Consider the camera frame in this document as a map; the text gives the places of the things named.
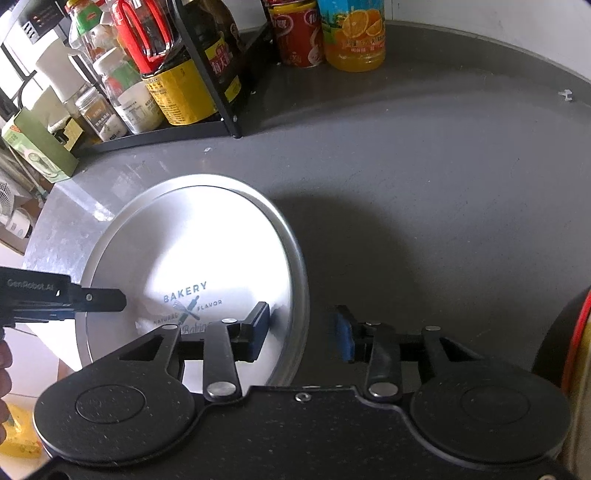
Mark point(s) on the red rimmed black bowl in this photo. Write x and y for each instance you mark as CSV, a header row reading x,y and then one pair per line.
x,y
556,357

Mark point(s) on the small white clip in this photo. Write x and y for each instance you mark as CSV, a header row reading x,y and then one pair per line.
x,y
567,95

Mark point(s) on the white Bakery plate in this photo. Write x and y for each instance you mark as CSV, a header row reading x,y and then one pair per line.
x,y
193,250

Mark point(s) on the white lid spice jar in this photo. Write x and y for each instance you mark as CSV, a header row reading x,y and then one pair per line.
x,y
127,93

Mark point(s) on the black wire kitchen rack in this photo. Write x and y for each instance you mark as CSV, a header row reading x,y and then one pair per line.
x,y
253,69

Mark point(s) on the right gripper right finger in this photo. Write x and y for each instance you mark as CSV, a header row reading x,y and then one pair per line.
x,y
374,344

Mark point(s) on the orange juice bottle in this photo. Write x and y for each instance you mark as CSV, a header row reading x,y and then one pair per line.
x,y
354,34

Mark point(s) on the white oil dispenser bottle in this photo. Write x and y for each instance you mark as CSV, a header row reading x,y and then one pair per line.
x,y
54,62

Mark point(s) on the clear seasoning jar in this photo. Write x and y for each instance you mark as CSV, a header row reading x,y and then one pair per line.
x,y
100,115

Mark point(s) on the green tea box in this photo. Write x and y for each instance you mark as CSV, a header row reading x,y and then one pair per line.
x,y
39,148

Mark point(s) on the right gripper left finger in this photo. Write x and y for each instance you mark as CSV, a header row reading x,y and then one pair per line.
x,y
229,341

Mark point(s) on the person's left hand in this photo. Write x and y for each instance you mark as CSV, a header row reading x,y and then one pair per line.
x,y
6,360

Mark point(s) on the red snack canister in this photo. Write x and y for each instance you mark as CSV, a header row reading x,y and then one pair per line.
x,y
298,29

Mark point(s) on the dark soy sauce bottle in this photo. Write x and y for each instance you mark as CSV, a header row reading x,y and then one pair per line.
x,y
147,32

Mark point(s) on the green label sauce bottle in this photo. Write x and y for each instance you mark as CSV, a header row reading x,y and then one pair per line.
x,y
87,34

